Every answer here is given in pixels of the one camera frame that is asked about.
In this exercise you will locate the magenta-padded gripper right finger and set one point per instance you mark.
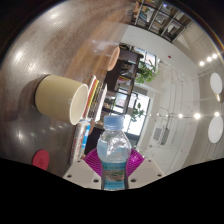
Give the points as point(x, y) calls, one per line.
point(146, 171)

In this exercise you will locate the flat round red coaster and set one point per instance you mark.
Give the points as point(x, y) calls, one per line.
point(40, 160)

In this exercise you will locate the ceiling air conditioner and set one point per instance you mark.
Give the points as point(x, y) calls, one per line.
point(160, 135)

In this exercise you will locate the stack of books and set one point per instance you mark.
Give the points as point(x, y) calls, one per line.
point(96, 98)

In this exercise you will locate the tall wall bookshelf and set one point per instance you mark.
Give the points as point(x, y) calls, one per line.
point(160, 18)

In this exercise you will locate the bushy potted plant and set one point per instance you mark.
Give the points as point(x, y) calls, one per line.
point(146, 72)

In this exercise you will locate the small potted plant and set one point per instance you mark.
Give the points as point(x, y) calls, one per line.
point(137, 112)

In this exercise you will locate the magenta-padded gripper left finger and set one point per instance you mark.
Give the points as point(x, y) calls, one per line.
point(81, 173)

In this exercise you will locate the cream paper cup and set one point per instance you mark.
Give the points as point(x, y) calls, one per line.
point(55, 96)

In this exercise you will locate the dark low shelf unit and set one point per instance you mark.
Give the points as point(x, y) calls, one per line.
point(128, 58)

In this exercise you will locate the round white ceiling lights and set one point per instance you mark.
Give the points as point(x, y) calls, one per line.
point(216, 128)

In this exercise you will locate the clear water bottle blue cap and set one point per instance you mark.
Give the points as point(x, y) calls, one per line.
point(114, 156)

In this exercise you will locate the track spotlights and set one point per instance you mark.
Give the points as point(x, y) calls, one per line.
point(197, 115)

